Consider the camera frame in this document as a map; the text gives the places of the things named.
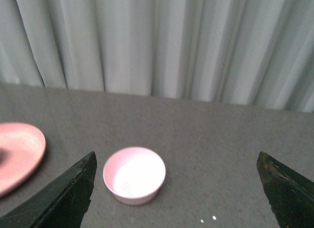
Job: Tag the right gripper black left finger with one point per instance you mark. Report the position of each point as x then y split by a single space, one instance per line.
61 204

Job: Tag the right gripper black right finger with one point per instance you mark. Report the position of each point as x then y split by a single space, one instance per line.
290 195

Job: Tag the pink plate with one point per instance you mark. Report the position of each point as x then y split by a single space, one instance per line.
22 148

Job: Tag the light pink bowl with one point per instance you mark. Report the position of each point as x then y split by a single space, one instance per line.
134 175

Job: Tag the white curtain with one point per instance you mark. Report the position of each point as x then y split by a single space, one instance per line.
250 52

